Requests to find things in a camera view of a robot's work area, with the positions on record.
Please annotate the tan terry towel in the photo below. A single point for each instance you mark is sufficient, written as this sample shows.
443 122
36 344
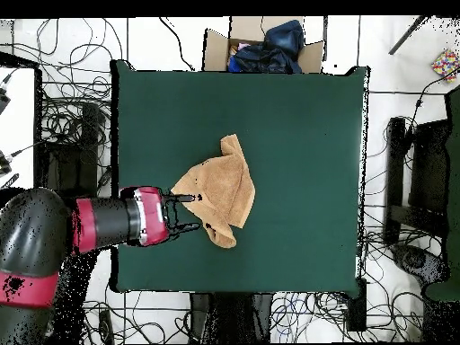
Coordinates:
222 190

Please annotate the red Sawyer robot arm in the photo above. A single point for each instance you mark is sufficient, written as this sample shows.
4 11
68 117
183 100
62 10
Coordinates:
36 233

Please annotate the dark blue laundry pile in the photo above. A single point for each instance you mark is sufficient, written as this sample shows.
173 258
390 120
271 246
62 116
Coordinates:
276 50

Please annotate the dark green table cloth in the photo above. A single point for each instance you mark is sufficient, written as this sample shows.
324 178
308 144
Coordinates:
305 233
453 215

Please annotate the brown cardboard box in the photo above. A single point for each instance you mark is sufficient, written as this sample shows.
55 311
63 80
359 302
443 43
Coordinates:
215 50

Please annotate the white desk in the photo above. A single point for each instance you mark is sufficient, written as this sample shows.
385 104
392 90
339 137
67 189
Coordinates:
16 143

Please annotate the black rectangular block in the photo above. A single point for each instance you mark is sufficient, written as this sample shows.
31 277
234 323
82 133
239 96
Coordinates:
356 305

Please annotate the black device on desk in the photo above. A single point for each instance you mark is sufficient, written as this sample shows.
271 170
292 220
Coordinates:
3 100

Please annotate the black round stand base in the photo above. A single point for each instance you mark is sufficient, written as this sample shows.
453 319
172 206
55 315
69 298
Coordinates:
413 258

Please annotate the grey metal bar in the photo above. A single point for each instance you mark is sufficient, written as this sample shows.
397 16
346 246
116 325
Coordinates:
406 36

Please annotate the multicoloured patterned box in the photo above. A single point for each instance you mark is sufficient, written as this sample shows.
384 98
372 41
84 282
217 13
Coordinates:
445 64

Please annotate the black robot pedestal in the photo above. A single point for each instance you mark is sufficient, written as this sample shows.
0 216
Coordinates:
230 316

